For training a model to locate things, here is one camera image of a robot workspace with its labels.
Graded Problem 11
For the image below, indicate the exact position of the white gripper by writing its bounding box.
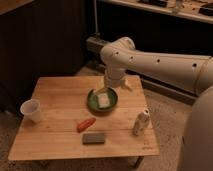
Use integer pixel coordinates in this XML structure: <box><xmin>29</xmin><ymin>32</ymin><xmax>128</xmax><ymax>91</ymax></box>
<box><xmin>94</xmin><ymin>69</ymin><xmax>133</xmax><ymax>95</ymax></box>

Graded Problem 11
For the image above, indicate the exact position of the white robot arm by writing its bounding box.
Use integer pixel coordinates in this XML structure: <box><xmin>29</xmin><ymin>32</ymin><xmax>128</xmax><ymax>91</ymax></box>
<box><xmin>99</xmin><ymin>37</ymin><xmax>213</xmax><ymax>171</ymax></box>

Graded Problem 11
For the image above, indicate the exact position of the white sponge block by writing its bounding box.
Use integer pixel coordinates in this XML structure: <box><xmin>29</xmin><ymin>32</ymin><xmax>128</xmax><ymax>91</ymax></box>
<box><xmin>97</xmin><ymin>93</ymin><xmax>110</xmax><ymax>108</ymax></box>

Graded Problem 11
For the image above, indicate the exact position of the green round plate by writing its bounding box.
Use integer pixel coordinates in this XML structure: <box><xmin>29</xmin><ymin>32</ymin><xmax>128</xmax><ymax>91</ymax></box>
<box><xmin>87</xmin><ymin>88</ymin><xmax>118</xmax><ymax>112</ymax></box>

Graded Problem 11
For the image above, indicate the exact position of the white plastic bottle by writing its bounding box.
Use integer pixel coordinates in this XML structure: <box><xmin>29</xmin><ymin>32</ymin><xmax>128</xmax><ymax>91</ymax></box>
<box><xmin>132</xmin><ymin>109</ymin><xmax>150</xmax><ymax>136</ymax></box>

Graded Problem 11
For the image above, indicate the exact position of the orange carrot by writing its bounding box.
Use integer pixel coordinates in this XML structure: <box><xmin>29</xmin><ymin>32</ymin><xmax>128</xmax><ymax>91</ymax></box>
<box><xmin>77</xmin><ymin>118</ymin><xmax>96</xmax><ymax>132</ymax></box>

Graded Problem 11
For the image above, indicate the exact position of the wooden table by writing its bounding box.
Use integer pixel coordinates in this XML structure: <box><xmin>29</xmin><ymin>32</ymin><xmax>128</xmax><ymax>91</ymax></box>
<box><xmin>8</xmin><ymin>76</ymin><xmax>159</xmax><ymax>161</ymax></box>

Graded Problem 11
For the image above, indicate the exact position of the grey rectangular block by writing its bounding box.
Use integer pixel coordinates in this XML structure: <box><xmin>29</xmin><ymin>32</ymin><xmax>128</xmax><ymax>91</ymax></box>
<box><xmin>82</xmin><ymin>133</ymin><xmax>105</xmax><ymax>144</ymax></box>

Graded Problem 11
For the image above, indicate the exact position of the white plastic cup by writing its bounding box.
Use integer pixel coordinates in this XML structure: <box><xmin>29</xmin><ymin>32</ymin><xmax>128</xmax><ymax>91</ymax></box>
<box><xmin>20</xmin><ymin>99</ymin><xmax>42</xmax><ymax>123</ymax></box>

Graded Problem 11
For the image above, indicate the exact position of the background shelf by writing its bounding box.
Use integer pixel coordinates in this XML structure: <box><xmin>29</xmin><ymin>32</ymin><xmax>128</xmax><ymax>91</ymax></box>
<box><xmin>101</xmin><ymin>0</ymin><xmax>213</xmax><ymax>24</ymax></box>

